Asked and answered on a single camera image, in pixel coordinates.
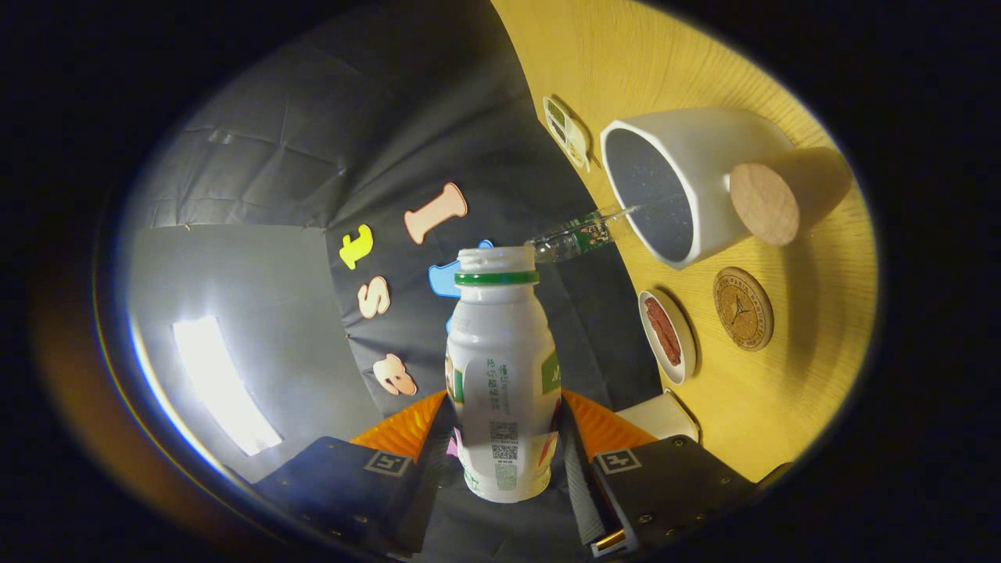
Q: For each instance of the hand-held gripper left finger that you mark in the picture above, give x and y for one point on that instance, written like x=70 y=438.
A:
x=432 y=477

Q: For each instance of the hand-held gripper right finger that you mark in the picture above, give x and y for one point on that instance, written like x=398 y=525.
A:
x=577 y=477

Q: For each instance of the white juice bottle green label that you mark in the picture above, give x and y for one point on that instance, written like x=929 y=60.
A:
x=500 y=344

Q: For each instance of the round cork coaster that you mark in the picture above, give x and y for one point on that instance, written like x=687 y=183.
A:
x=743 y=309

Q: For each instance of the clear plastic water bottle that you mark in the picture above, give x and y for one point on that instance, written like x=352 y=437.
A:
x=579 y=234

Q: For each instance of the cream toaster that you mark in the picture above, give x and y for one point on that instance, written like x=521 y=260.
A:
x=665 y=418

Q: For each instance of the red meat patty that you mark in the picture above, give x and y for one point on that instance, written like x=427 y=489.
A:
x=655 y=314
x=671 y=348

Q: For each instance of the grey round plate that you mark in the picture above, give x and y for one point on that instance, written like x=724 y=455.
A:
x=688 y=344

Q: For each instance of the wooden table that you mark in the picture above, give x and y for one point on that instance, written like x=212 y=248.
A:
x=782 y=407

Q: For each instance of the white divided dish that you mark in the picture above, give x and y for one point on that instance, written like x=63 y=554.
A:
x=577 y=145

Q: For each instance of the black backdrop cloth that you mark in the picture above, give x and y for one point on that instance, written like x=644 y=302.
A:
x=313 y=141

